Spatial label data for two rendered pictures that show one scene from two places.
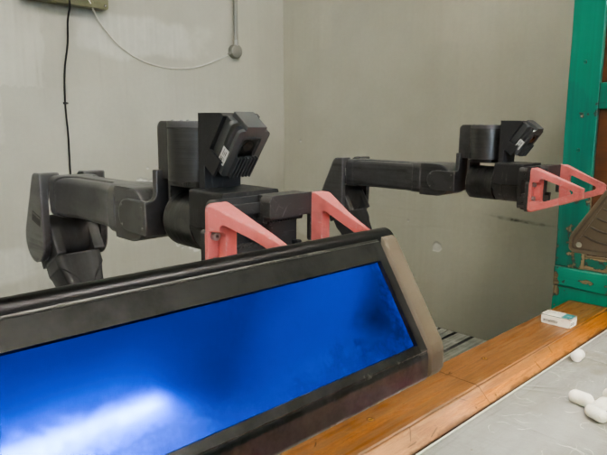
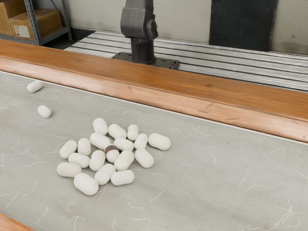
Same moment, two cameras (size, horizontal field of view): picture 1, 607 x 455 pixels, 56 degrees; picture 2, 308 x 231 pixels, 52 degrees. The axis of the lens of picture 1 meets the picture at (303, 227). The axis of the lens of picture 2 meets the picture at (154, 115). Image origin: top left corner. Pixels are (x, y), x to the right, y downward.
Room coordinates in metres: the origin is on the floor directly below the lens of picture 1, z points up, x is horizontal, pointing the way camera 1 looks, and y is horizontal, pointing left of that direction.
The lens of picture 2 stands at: (0.49, -0.56, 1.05)
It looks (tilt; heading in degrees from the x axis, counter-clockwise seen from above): 34 degrees down; 73
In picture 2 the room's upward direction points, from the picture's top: 3 degrees counter-clockwise
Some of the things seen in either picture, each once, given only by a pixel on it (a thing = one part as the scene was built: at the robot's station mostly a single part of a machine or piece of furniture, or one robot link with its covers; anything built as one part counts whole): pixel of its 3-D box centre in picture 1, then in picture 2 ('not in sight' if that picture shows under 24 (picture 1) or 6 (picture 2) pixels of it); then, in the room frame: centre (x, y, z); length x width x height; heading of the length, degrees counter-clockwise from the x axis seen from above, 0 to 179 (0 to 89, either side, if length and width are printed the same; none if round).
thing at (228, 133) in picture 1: (238, 167); not in sight; (0.52, 0.06, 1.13); 0.07 x 0.06 x 0.11; 135
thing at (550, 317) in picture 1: (558, 319); not in sight; (1.14, -0.53, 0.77); 0.06 x 0.04 x 0.02; 44
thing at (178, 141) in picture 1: (182, 177); not in sight; (0.59, 0.13, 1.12); 0.12 x 0.09 x 0.12; 45
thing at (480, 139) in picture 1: (470, 157); not in sight; (1.02, -0.30, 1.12); 0.12 x 0.09 x 0.12; 45
